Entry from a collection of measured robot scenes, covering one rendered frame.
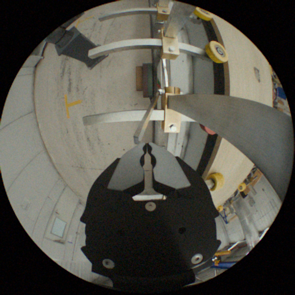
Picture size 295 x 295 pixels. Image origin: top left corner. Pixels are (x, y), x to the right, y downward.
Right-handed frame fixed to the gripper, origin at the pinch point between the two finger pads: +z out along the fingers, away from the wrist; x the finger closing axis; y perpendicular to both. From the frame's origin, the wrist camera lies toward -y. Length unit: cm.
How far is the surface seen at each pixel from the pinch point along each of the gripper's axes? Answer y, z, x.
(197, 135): 10.9, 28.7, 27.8
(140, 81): -27, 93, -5
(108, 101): -8, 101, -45
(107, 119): -0.9, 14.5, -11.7
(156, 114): -1.8, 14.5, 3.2
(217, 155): 11.3, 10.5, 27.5
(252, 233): 234, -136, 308
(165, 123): 0.7, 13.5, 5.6
